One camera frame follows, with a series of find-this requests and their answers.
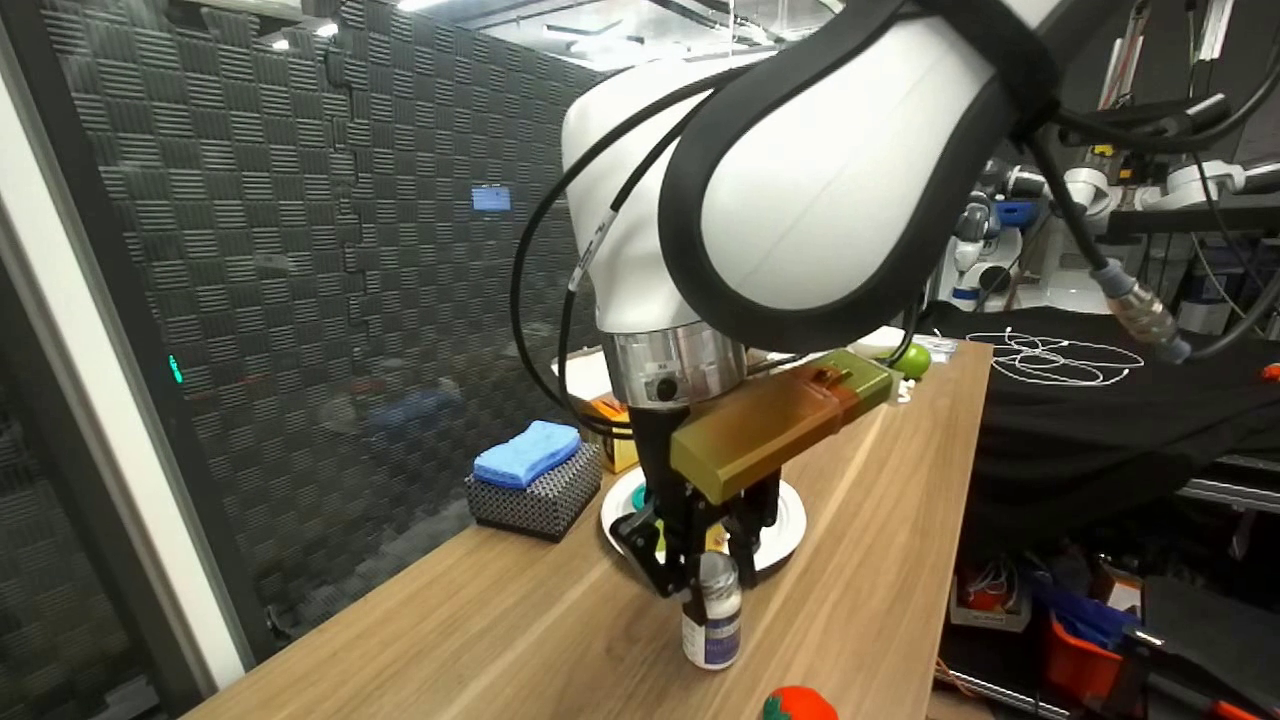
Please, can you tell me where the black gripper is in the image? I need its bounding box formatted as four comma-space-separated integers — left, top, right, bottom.
623, 406, 779, 597

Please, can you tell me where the wrist camera amber block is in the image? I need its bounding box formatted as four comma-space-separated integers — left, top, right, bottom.
667, 351, 892, 503

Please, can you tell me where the yellow open cardboard box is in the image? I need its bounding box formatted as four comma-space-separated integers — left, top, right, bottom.
589, 395, 641, 477

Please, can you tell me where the green pear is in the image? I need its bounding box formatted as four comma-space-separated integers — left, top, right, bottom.
892, 344, 931, 378

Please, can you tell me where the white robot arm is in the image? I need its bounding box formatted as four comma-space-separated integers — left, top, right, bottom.
559, 0, 1116, 597

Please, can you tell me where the white paper plate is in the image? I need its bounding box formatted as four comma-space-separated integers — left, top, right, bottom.
595, 466, 808, 572

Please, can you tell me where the blue sponge cloth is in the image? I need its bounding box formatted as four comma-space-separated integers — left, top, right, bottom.
472, 420, 579, 492

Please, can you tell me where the grey foam block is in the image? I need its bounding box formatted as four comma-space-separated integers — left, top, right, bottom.
464, 442, 603, 541

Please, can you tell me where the white pill bottle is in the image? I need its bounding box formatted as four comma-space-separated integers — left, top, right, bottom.
682, 550, 746, 671

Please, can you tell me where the white cord on table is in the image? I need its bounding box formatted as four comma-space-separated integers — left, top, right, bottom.
963, 322, 1148, 392

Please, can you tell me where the red ball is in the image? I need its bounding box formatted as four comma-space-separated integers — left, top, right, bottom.
761, 686, 840, 720

